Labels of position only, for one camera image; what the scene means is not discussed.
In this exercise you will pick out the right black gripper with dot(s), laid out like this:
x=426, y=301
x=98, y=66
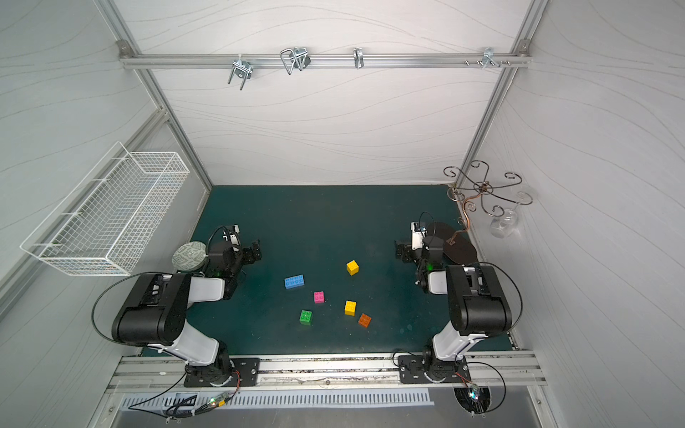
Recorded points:
x=405, y=251

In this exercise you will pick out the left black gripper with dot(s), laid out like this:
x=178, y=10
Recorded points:
x=249, y=252

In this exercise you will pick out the blue long lego brick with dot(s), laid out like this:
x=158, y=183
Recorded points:
x=293, y=282

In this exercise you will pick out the yellow lego brick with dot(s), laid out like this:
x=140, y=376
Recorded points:
x=352, y=267
x=350, y=308

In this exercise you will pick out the orange lego brick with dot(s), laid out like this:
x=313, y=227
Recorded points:
x=365, y=320

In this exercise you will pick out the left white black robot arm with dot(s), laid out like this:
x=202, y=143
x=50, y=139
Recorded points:
x=154, y=315

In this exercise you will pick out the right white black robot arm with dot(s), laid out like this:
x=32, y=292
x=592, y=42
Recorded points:
x=478, y=310

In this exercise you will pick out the pink lego brick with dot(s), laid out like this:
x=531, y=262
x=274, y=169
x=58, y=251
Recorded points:
x=319, y=297

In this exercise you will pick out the green lego brick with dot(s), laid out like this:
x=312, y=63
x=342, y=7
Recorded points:
x=305, y=317

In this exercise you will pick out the dark oval stand base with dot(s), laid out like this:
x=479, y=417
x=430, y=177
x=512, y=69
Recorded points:
x=456, y=246

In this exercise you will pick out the grey green round plate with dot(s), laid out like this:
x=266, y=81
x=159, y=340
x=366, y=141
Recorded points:
x=190, y=257

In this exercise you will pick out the metal scroll cup stand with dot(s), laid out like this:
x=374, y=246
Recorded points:
x=469, y=193

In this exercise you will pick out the clear glass cup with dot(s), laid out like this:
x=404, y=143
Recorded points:
x=504, y=225

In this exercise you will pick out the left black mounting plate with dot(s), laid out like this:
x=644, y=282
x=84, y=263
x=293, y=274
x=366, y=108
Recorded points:
x=223, y=373

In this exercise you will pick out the black mounting plate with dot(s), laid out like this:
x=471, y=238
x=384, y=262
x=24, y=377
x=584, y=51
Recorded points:
x=223, y=373
x=415, y=370

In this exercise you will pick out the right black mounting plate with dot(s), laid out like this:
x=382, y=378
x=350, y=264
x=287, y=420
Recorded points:
x=415, y=370

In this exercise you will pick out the metal u-bolt clamp left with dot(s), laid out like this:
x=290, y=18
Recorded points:
x=241, y=71

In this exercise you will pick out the metal u-bolt clamp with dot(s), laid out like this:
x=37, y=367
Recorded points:
x=295, y=58
x=241, y=71

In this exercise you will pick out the horizontal aluminium top bar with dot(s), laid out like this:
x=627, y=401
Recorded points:
x=321, y=61

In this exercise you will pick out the metal u-bolt clamp middle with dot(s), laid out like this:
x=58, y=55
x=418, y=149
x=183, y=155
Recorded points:
x=295, y=58

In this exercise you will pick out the metal hook clamp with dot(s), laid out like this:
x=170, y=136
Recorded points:
x=358, y=58

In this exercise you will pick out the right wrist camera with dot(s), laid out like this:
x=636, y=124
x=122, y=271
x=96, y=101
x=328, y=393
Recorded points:
x=418, y=231

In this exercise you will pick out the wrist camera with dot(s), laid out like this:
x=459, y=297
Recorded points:
x=231, y=234
x=418, y=231

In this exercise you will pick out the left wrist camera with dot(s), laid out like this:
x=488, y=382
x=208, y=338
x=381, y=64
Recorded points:
x=231, y=234

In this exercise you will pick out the white slotted cable duct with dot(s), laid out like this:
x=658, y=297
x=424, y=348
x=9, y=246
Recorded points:
x=361, y=398

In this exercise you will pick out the white wire basket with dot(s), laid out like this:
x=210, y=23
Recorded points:
x=102, y=227

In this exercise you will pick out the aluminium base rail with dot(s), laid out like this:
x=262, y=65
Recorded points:
x=331, y=371

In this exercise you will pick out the metal bracket clamp right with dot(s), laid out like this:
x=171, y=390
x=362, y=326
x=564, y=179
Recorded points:
x=489, y=59

